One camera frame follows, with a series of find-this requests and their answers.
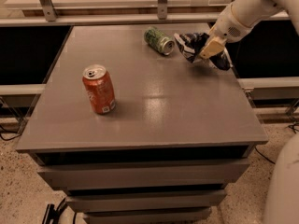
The black device on floor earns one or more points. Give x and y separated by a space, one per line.
55 214

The green soda can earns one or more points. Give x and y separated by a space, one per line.
159 40

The bottom grey drawer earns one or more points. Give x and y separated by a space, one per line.
148 216

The red coke can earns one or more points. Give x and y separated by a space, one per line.
98 85

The middle grey drawer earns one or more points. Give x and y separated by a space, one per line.
146 200

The top grey drawer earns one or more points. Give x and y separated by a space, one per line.
142 174

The grey drawer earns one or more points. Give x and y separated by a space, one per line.
146 200
148 216
142 174

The grey drawer cabinet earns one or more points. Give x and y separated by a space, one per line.
166 110

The metal railing frame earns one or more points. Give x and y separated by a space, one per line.
107 12

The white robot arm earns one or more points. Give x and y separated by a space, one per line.
282 203

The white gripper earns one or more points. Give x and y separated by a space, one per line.
226 28

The blue chip bag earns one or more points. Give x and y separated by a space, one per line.
190 46

